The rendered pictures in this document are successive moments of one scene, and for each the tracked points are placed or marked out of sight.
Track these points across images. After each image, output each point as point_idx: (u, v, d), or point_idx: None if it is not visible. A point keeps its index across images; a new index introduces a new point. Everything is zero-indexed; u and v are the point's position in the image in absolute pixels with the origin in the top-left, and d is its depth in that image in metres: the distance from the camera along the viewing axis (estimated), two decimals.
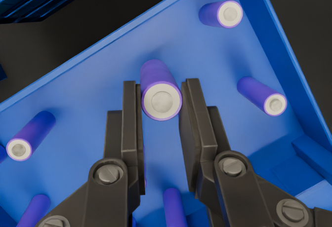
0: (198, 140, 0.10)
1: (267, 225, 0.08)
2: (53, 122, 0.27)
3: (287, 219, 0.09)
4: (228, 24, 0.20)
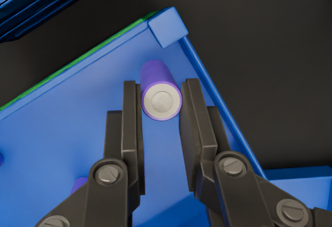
0: (198, 140, 0.10)
1: (267, 225, 0.08)
2: (0, 162, 0.27)
3: (287, 219, 0.09)
4: (159, 115, 0.13)
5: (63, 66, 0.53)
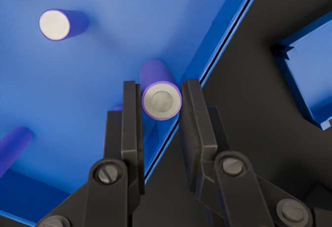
0: (198, 140, 0.10)
1: (267, 225, 0.08)
2: None
3: (287, 219, 0.09)
4: None
5: None
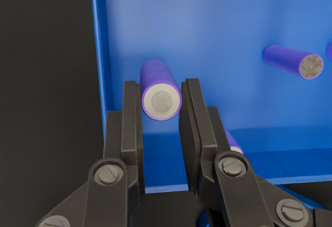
0: (198, 140, 0.10)
1: (267, 225, 0.08)
2: None
3: (287, 219, 0.09)
4: None
5: None
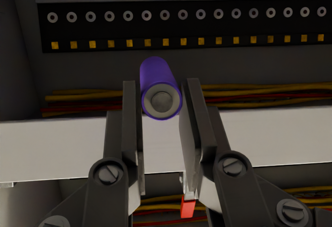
0: (198, 140, 0.10)
1: (267, 225, 0.08)
2: None
3: (287, 219, 0.09)
4: None
5: None
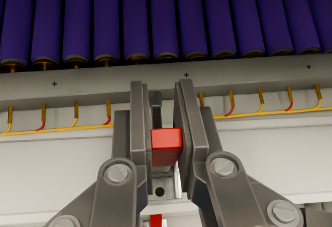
0: (190, 140, 0.10)
1: (261, 225, 0.08)
2: None
3: (277, 220, 0.09)
4: (285, 49, 0.21)
5: None
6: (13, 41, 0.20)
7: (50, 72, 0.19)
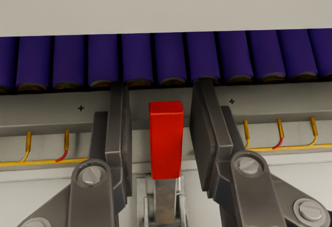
0: (214, 139, 0.10)
1: (279, 226, 0.08)
2: None
3: (305, 218, 0.09)
4: None
5: None
6: None
7: None
